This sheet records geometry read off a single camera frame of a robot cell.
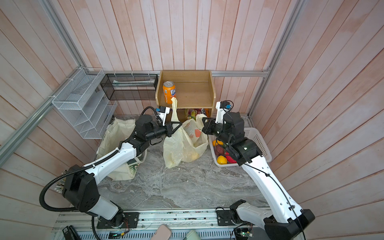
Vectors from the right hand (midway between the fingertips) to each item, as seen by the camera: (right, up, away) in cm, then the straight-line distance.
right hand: (201, 118), depth 66 cm
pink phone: (-18, -54, +3) cm, 57 cm away
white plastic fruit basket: (+15, -23, +24) cm, 36 cm away
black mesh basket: (-48, +26, +39) cm, 66 cm away
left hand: (-9, -3, +9) cm, 13 cm away
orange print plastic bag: (-6, -11, +9) cm, 15 cm away
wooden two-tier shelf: (-2, +21, +29) cm, 36 cm away
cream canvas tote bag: (-48, -6, +23) cm, 53 cm away
